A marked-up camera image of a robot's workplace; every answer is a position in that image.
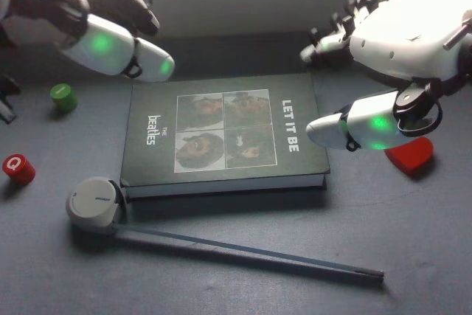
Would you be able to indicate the grey table cloth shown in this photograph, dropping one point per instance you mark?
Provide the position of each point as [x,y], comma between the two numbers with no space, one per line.
[258,226]

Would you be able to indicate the red heart block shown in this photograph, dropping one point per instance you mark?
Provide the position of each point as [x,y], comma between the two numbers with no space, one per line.
[409,162]

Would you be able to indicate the grey tape measure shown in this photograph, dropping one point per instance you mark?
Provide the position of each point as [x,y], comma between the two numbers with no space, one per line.
[92,204]

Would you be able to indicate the black hardcover book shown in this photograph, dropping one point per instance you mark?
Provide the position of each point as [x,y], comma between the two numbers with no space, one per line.
[295,167]

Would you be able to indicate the red cylinder block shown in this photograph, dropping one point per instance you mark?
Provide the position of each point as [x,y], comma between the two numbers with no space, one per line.
[18,169]

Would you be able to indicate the green cylinder block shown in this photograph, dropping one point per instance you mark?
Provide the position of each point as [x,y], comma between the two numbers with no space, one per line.
[63,96]

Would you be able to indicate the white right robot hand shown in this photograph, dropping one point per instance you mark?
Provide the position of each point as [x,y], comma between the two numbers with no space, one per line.
[405,34]

